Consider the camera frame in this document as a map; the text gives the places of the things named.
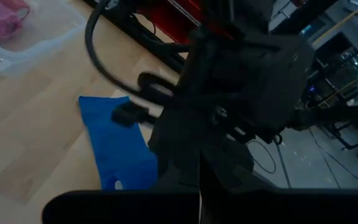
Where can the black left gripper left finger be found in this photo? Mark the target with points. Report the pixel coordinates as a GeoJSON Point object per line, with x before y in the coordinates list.
{"type": "Point", "coordinates": [166, 205]}

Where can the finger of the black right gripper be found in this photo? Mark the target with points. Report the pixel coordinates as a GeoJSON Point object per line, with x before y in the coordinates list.
{"type": "Point", "coordinates": [126, 115]}

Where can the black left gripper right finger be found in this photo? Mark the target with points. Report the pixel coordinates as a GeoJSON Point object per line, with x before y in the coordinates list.
{"type": "Point", "coordinates": [259, 208]}

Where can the blue elastic bandage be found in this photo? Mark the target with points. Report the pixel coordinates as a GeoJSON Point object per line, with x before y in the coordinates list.
{"type": "Point", "coordinates": [117, 149]}

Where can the clear plastic container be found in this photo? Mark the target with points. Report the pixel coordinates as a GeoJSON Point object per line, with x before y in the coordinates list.
{"type": "Point", "coordinates": [57, 28]}

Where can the clear plastic zip bag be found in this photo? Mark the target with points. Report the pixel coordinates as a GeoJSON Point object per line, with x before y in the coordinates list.
{"type": "Point", "coordinates": [31, 23]}

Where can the red bandage roll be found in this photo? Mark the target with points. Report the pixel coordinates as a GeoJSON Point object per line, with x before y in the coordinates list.
{"type": "Point", "coordinates": [15, 4]}

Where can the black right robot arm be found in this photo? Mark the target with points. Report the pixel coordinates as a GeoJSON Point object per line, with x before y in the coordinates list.
{"type": "Point", "coordinates": [235, 12]}

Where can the red plastic crate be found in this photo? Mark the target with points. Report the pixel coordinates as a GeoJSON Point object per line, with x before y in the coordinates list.
{"type": "Point", "coordinates": [172, 21]}

